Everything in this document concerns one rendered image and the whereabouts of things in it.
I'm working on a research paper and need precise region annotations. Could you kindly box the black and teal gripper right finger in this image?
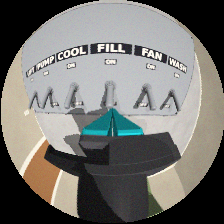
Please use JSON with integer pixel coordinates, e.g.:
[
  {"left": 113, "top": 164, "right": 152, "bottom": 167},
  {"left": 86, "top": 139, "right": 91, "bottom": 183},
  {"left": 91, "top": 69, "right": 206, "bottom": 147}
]
[{"left": 113, "top": 108, "right": 144, "bottom": 136}]

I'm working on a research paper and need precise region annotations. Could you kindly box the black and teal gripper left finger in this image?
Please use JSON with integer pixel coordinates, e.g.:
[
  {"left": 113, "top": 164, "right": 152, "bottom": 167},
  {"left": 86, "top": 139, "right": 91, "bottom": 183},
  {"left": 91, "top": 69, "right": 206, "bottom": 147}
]
[{"left": 81, "top": 108, "right": 113, "bottom": 136}]

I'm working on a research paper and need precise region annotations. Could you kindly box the grey switch console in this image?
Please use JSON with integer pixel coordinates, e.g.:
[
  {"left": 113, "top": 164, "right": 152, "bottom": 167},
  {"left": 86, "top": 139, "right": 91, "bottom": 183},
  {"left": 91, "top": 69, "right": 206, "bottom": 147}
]
[{"left": 21, "top": 3, "right": 195, "bottom": 116}]

